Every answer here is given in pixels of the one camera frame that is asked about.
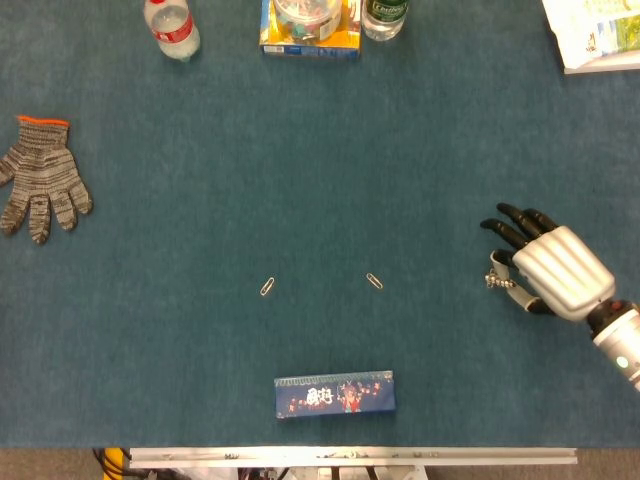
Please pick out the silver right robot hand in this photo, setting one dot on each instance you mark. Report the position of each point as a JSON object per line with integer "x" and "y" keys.
{"x": 565, "y": 270}

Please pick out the clear jar of colourful clips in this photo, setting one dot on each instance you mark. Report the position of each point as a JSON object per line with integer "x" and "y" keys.
{"x": 307, "y": 20}

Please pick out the flat white box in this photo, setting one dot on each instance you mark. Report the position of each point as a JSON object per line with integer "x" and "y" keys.
{"x": 605, "y": 65}

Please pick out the aluminium rail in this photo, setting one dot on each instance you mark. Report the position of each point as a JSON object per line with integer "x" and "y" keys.
{"x": 350, "y": 456}

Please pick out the blue yellow cardboard box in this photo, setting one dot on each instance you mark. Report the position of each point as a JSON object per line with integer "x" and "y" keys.
{"x": 310, "y": 50}

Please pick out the green label water bottle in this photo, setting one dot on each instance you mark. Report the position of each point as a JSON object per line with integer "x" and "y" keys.
{"x": 382, "y": 25}

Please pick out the robot base hardware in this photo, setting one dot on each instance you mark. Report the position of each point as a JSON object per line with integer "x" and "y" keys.
{"x": 325, "y": 473}

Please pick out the red label soda bottle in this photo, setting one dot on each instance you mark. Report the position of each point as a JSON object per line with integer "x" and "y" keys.
{"x": 172, "y": 35}

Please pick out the dark blue pencil box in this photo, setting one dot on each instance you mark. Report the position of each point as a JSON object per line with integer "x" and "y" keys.
{"x": 330, "y": 397}

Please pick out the grey knit work glove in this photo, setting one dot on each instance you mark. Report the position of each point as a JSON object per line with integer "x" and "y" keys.
{"x": 42, "y": 175}

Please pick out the teal felt table cloth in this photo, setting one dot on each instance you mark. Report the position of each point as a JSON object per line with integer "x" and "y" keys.
{"x": 200, "y": 325}

